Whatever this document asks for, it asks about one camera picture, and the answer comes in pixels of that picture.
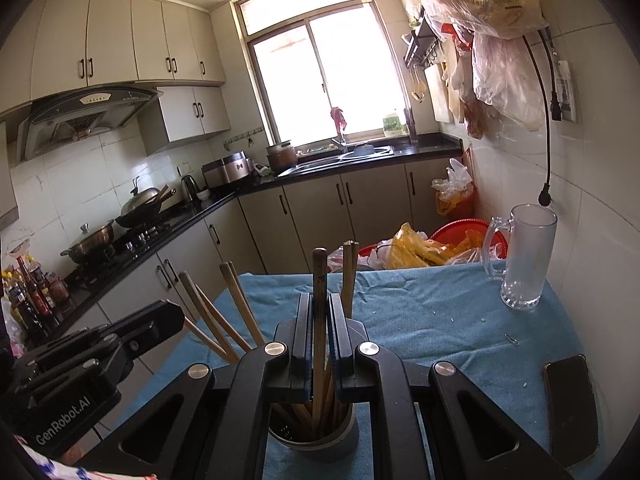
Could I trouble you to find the black smartphone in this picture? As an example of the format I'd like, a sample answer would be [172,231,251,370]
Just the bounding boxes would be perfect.
[542,353,599,468]

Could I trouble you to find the brown clay pot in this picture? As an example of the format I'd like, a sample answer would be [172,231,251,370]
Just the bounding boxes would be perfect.
[267,141,297,174]

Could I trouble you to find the sauce bottles group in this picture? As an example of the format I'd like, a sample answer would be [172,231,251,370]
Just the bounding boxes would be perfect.
[2,255,73,344]

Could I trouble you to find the window with brown frame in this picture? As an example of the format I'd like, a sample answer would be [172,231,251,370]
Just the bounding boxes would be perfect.
[236,0,408,148]

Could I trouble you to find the black electric kettle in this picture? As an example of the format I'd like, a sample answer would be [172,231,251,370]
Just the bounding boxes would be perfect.
[181,174,202,205]

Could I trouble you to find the red trash bin with bags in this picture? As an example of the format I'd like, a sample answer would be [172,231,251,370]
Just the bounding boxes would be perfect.
[432,158,475,221]

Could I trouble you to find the lower white cabinets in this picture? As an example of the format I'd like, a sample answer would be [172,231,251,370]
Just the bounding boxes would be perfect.
[63,156,448,332]

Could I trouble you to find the wooden chopstick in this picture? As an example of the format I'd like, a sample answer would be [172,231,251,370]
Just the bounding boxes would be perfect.
[184,318,231,363]
[341,240,359,318]
[220,262,266,346]
[312,247,328,432]
[195,285,252,352]
[179,272,240,364]

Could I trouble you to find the silver rice cooker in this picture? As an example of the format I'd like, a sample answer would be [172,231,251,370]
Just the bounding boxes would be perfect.
[201,151,254,188]

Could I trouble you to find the upper white cabinets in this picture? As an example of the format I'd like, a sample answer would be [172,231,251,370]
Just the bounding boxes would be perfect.
[1,0,231,154]

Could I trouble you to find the clear glass beer mug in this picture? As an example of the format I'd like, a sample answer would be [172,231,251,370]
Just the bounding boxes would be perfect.
[482,204,558,311]

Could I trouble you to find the black power cable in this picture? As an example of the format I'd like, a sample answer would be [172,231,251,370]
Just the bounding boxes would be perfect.
[522,32,554,207]

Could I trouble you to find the black wok with lid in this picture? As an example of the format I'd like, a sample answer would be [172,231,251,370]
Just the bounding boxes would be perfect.
[115,177,176,229]

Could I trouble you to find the dark cylindrical utensil holder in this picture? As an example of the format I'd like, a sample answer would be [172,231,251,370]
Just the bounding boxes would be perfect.
[269,403,359,463]

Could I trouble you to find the yellow plastic bag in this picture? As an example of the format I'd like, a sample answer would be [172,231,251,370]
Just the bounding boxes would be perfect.
[384,222,484,270]

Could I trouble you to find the white wall power strip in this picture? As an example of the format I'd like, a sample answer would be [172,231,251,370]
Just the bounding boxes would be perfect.
[556,60,577,122]

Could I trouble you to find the blue table cloth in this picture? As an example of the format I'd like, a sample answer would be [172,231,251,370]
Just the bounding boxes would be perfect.
[117,263,584,479]

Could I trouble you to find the white cabinets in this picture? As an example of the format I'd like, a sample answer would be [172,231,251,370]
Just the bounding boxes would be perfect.
[1,0,231,154]
[63,156,448,332]

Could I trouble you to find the steel pot with lid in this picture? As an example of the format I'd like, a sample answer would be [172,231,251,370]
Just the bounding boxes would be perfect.
[60,220,115,264]

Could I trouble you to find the red plastic basin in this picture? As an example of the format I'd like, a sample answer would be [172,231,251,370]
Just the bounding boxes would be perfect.
[358,219,488,270]

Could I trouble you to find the black wall rack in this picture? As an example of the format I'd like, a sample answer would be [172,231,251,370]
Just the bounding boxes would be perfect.
[402,18,440,68]

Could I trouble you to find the steel sink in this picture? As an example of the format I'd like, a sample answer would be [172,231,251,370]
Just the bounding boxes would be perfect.
[280,144,395,177]

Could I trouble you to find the black range hood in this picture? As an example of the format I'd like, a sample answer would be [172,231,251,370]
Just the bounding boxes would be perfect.
[15,84,160,162]

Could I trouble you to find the pink hanging plastic bag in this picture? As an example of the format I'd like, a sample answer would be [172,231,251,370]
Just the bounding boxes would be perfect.
[461,32,544,131]

